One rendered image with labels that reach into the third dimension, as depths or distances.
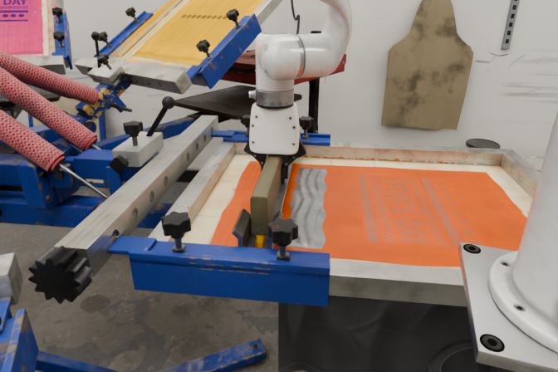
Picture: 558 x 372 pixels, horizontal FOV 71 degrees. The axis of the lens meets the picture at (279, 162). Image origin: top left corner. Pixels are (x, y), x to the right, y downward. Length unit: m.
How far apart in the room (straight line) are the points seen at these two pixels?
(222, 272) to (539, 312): 0.40
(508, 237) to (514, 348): 0.52
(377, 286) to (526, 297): 0.29
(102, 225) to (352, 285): 0.39
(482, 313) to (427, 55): 2.52
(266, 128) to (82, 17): 2.60
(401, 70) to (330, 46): 2.08
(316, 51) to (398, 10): 2.13
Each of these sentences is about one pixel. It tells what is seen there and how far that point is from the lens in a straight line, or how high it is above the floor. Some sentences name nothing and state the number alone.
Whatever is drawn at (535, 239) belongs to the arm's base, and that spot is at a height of 1.20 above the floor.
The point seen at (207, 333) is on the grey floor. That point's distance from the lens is 1.91.
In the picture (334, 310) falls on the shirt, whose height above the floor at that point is 0.86.
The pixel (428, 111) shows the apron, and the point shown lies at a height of 0.66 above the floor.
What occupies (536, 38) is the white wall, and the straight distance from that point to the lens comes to 3.06.
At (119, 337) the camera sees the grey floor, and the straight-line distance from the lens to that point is 1.99.
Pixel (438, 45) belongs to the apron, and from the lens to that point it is 2.80.
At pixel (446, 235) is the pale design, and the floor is 0.96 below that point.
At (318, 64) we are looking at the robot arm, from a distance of 0.69.
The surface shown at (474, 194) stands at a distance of 0.98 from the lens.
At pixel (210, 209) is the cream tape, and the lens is 0.83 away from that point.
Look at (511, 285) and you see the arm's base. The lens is 0.38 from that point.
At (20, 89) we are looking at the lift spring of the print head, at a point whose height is 1.17.
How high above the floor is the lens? 1.36
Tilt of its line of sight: 22 degrees down
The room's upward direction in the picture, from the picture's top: straight up
